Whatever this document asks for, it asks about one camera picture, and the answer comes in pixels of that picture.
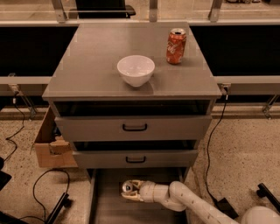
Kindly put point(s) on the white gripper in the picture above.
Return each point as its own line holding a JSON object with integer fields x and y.
{"x": 148, "y": 191}

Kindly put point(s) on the red coca-cola can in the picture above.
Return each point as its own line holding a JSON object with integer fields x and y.
{"x": 176, "y": 46}

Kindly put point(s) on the black stand leg right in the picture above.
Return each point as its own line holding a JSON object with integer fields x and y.
{"x": 263, "y": 191}

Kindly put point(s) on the black stand leg left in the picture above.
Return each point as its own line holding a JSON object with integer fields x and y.
{"x": 65, "y": 202}

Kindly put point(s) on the white ceramic bowl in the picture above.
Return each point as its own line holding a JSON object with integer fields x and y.
{"x": 136, "y": 70}

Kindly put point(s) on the black stand leg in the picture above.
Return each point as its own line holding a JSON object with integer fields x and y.
{"x": 263, "y": 191}
{"x": 65, "y": 202}

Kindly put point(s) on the black power adapter with cable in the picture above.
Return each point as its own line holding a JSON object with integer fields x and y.
{"x": 214, "y": 175}

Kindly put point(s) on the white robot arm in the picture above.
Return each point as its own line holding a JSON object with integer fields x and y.
{"x": 178, "y": 197}

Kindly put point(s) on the grey middle drawer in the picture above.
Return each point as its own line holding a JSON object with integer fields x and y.
{"x": 106, "y": 159}

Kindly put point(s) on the brown cardboard box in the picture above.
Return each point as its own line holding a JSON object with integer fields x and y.
{"x": 51, "y": 149}

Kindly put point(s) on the grey drawer cabinet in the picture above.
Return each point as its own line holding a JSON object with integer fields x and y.
{"x": 120, "y": 104}

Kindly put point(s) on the silver blue redbull can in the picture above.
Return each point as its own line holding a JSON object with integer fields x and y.
{"x": 127, "y": 187}

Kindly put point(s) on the grey top drawer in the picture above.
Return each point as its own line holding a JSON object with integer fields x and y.
{"x": 133, "y": 128}

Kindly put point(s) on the grey open bottom drawer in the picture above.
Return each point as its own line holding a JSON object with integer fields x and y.
{"x": 108, "y": 206}

